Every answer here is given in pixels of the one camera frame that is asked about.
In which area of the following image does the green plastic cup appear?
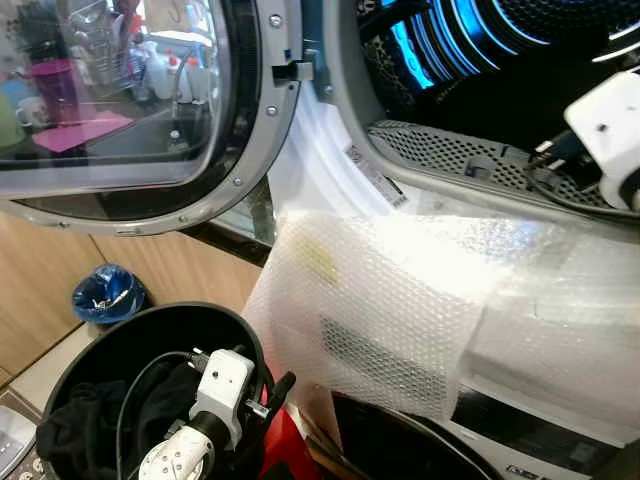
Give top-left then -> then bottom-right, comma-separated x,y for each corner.
0,90 -> 26,151

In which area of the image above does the black clothes pile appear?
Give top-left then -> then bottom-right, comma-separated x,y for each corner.
38,360 -> 201,480

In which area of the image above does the black round laundry basket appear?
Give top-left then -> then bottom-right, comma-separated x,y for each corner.
38,302 -> 276,480

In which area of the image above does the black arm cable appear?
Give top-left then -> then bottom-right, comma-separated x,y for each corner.
115,348 -> 206,476
525,140 -> 640,219

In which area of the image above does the white washer with black panel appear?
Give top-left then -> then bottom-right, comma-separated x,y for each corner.
330,390 -> 640,480

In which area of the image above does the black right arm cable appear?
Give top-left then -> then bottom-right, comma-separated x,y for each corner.
525,140 -> 640,219

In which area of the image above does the round glass washer door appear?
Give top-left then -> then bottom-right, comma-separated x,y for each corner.
0,0 -> 303,236

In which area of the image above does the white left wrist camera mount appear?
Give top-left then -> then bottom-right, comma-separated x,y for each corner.
190,348 -> 256,446

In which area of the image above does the magenta plastic cup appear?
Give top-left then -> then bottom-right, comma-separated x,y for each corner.
28,58 -> 83,123

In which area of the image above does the red plastic box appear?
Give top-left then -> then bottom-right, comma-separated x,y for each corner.
255,400 -> 323,480

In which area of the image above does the black wrapped left gripper finger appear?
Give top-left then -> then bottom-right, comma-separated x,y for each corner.
232,372 -> 298,469

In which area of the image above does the white barcode sticker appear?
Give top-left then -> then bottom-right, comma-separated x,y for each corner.
345,145 -> 406,206

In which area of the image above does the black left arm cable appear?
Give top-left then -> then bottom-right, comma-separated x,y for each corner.
115,348 -> 206,476

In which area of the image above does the clear bubble wrap sheet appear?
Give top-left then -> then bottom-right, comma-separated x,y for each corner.
243,205 -> 640,446

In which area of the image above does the pink cloth mat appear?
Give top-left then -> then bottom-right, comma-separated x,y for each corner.
30,110 -> 134,154

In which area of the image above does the blue bin bag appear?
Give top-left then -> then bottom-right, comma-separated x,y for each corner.
72,263 -> 149,326

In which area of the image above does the white front-load dryer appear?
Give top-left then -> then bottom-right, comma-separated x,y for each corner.
245,0 -> 640,431

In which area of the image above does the grey perforated lint filter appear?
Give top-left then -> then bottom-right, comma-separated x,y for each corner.
368,120 -> 621,211

